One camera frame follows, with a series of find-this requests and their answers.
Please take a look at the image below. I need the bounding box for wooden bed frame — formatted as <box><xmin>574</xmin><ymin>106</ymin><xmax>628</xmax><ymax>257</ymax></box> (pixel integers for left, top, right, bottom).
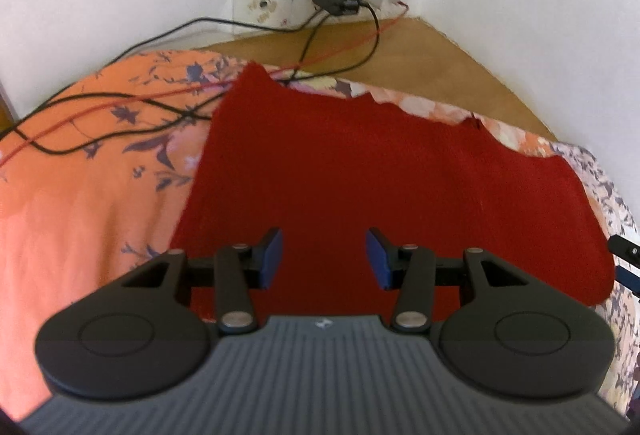
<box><xmin>204</xmin><ymin>19</ymin><xmax>555</xmax><ymax>140</ymax></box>

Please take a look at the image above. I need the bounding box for red knit cardigan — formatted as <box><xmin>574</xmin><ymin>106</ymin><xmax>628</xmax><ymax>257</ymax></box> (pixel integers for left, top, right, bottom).
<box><xmin>171</xmin><ymin>64</ymin><xmax>614</xmax><ymax>318</ymax></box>

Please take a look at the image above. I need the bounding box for red cable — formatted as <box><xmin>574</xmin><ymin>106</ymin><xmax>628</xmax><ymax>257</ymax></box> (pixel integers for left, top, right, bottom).
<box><xmin>0</xmin><ymin>0</ymin><xmax>410</xmax><ymax>169</ymax></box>

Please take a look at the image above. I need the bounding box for wooden door frame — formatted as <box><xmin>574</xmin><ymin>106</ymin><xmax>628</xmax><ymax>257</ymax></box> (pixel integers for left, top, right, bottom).
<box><xmin>0</xmin><ymin>84</ymin><xmax>20</xmax><ymax>133</ymax></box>

